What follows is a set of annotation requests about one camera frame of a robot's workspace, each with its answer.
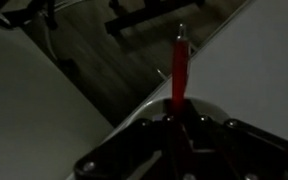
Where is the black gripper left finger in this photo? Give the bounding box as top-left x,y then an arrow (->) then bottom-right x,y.
73,118 -> 178,180

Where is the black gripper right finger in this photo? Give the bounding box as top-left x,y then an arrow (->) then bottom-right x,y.
180,100 -> 288,180

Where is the dark chair base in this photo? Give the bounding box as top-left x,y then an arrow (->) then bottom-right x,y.
0,0 -> 206,36

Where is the red pen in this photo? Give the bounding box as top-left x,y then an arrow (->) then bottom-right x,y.
172,24 -> 188,114

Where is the right metal cabinet handle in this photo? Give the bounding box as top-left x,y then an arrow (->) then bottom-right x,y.
157,69 -> 168,80

